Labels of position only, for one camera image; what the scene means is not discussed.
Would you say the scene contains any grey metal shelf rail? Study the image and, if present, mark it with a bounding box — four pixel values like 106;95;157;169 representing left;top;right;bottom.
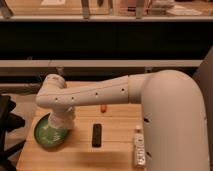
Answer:
0;60;202;76

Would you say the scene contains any clear plastic water bottle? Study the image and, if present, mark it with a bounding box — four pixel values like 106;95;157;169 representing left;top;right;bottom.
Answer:
133;125;146;168

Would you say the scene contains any black office chair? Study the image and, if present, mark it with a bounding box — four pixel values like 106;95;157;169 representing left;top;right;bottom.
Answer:
0;95;25;171

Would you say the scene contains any black rectangular remote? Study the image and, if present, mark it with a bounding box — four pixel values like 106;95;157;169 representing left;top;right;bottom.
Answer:
92;124;102;147

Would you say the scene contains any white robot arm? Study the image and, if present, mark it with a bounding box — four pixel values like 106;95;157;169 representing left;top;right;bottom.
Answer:
36;70;211;171

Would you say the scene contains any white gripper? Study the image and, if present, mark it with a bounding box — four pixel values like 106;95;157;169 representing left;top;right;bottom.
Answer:
48;107;75;130

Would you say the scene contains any small orange object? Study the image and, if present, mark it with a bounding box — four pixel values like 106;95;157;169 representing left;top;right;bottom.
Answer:
100;105;107;113

